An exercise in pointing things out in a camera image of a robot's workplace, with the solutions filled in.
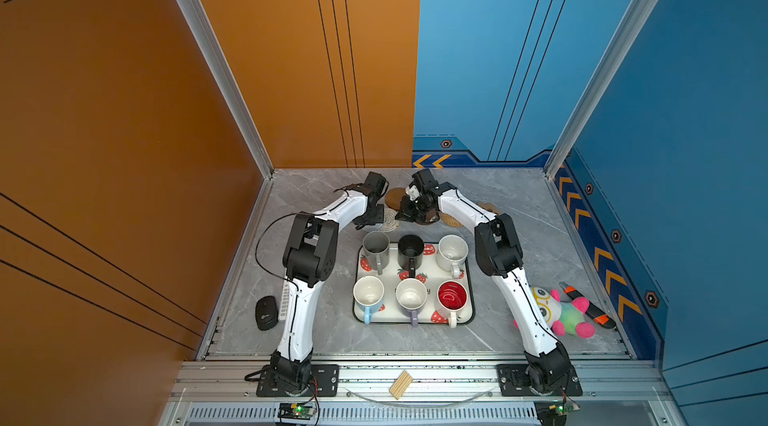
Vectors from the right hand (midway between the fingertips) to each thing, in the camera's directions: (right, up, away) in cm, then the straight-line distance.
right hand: (394, 216), depth 105 cm
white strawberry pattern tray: (+11, -17, -13) cm, 24 cm away
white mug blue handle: (-7, -22, -19) cm, 30 cm away
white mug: (+18, -11, -11) cm, 24 cm away
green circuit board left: (-24, -44, -34) cm, 61 cm away
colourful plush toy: (+44, -25, -28) cm, 58 cm away
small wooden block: (+1, -39, -33) cm, 51 cm away
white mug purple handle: (+5, -22, -18) cm, 29 cm away
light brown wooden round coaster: (0, +7, +5) cm, 9 cm away
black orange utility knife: (+57, -26, -22) cm, 66 cm away
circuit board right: (+40, -43, -36) cm, 68 cm away
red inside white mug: (+17, -22, -20) cm, 34 cm away
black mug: (+5, -10, -12) cm, 17 cm away
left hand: (-7, 0, -1) cm, 7 cm away
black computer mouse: (-35, -25, -24) cm, 49 cm away
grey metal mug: (-6, -9, -14) cm, 18 cm away
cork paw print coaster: (+35, +3, +4) cm, 36 cm away
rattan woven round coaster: (+15, +1, -28) cm, 31 cm away
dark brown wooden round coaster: (+13, 0, -4) cm, 13 cm away
